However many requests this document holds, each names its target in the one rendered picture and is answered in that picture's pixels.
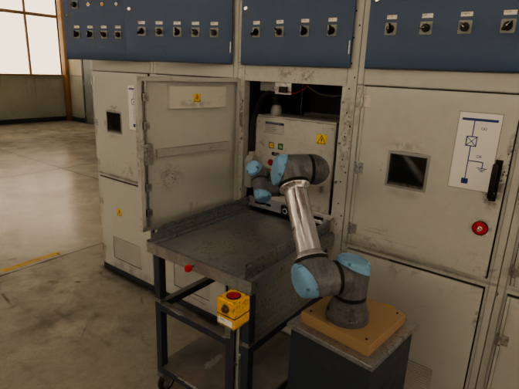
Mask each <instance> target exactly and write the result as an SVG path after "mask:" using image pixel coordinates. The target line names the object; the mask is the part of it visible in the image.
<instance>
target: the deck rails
mask: <svg viewBox="0 0 519 389"><path fill-rule="evenodd" d="M245 211H248V209H245V208H244V198H241V199H239V200H235V201H231V202H229V203H226V204H224V205H220V206H217V207H214V208H210V209H208V210H205V211H201V212H199V213H196V214H193V215H189V216H187V217H184V218H180V219H178V220H175V221H173V222H169V223H166V224H163V225H159V226H156V227H153V228H151V241H150V242H151V243H154V244H155V245H157V244H158V243H161V242H164V241H167V240H169V239H172V238H175V237H178V236H180V235H184V234H185V233H188V232H191V231H194V230H196V229H199V228H202V227H205V226H207V225H211V224H212V223H215V222H218V221H221V220H223V219H226V218H229V217H232V216H233V215H237V214H239V213H242V212H245ZM329 224H330V220H328V221H326V222H324V223H322V224H320V225H318V226H316V228H317V233H318V237H319V238H321V237H323V236H325V235H326V234H328V233H330V232H329ZM156 229H157V230H158V231H157V232H155V233H153V231H154V230H156ZM296 251H297V250H296V246H295V242H294V238H293V239H291V240H290V241H288V242H285V243H283V244H282V245H280V246H278V247H276V248H274V249H272V250H270V251H268V252H266V253H265V254H263V255H261V256H259V257H257V258H255V259H253V260H251V261H249V262H248V263H246V264H245V273H244V274H242V275H241V276H238V278H240V279H243V280H248V279H250V278H252V277H254V276H255V275H257V274H259V273H260V272H262V271H264V270H265V269H268V268H269V267H271V266H273V265H275V264H276V263H278V262H279V261H281V260H283V259H285V258H286V257H288V256H290V255H292V254H294V253H295V252H296ZM249 265H251V267H250V268H248V269H247V266H249Z"/></svg>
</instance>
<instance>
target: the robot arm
mask: <svg viewBox="0 0 519 389"><path fill-rule="evenodd" d="M246 173H247V174H248V175H249V176H250V177H251V181H252V184H253V193H254V195H255V199H256V201H258V202H259V203H264V202H268V201H269V200H270V199H271V197H280V196H285V199H286V203H287V210H288V214H289V218H290V224H291V228H292V232H293V238H294V242H295V246H296V250H297V257H296V259H295V260H294V263H295V264H294V265H293V266H292V268H291V279H292V283H293V287H294V288H295V290H296V292H297V294H298V295H299V296H301V297H302V298H305V299H309V298H313V299H316V298H317V297H324V296H332V297H331V300H330V302H329V303H328V305H327V309H326V317H327V319H328V320H329V321H330V322H331V323H333V324H334V325H336V326H339V327H342V328H345V329H351V330H355V329H360V328H362V327H365V326H366V325H367V324H368V321H369V312H368V306H367V302H366V299H367V293H368V283H369V277H370V275H371V273H370V269H371V266H370V263H369V262H368V260H366V259H365V258H363V257H361V256H359V255H355V254H352V253H346V252H344V253H340V254H338V256H337V257H336V259H337V260H334V261H329V259H328V256H327V253H325V252H323V251H322V250H321V244H320V240H319V237H318V233H317V228H316V225H315V221H314V215H313V212H312V208H311V205H310V199H309V195H308V192H307V189H308V188H309V187H310V185H317V184H320V183H322V182H324V181H326V179H327V178H328V176H329V174H330V168H329V165H328V163H327V162H326V160H325V159H323V158H322V157H321V156H319V155H316V154H281V155H277V156H276V157H275V158H274V160H273V164H272V168H271V171H270V170H269V169H268V167H265V166H263V165H262V164H261V163H260V162H258V161H250V162H249V163H248V164H247V165H246Z"/></svg>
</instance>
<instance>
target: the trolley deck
mask: <svg viewBox="0 0 519 389"><path fill-rule="evenodd" d="M291 239H293V232H292V228H291V224H290V222H288V221H284V220H281V219H278V218H274V217H270V216H268V215H262V214H260V213H256V212H254V211H249V210H248V211H245V212H242V213H239V214H237V215H233V216H232V217H229V218H226V219H223V220H221V221H218V222H215V223H212V224H211V225H207V226H205V227H202V228H199V229H196V230H194V231H191V232H188V233H185V234H184V235H180V236H178V237H175V238H172V239H169V240H167V241H164V242H161V243H158V244H157V245H155V244H154V243H151V242H150V241H151V239H148V240H147V252H149V253H151V254H153V255H156V256H158V257H160V258H163V259H165V260H168V261H169V262H173V263H174V264H176V265H179V266H181V267H185V266H186V265H187V264H189V265H191V266H193V265H194V266H195V267H193V268H192V271H193V272H196V273H198V274H200V275H202V276H205V277H207V278H210V279H212V280H215V281H216V282H220V283H221V284H224V285H226V286H229V287H231V288H233V289H236V290H238V291H240V292H242V293H245V294H247V295H250V296H252V295H253V294H255V293H257V292H259V291H260V290H261V289H263V288H265V287H266V286H268V285H269V284H271V283H272V282H274V281H276V280H278V279H279V278H280V277H282V276H284V275H286V274H287V273H288V272H290V271H291V268H292V266H293V265H294V264H295V263H294V260H295V259H296V257H297V252H295V253H294V254H292V255H290V256H288V257H286V258H285V259H283V260H281V261H279V262H278V263H276V264H275V265H273V266H271V267H269V268H268V269H265V270H264V271H262V272H260V273H259V274H257V275H255V276H254V277H252V278H250V279H248V280H243V279H240V278H238V276H241V275H242V274H244V273H245V264H246V263H248V262H249V261H251V260H253V259H255V258H257V257H259V256H261V255H263V254H265V253H266V252H268V251H270V250H272V249H274V248H276V247H278V246H280V245H282V244H283V243H285V242H288V241H290V240H291ZM319 240H320V244H321V250H322V251H324V250H325V249H327V248H329V247H330V246H332V245H333V244H334V234H331V233H328V234H326V235H325V236H323V237H321V238H319Z"/></svg>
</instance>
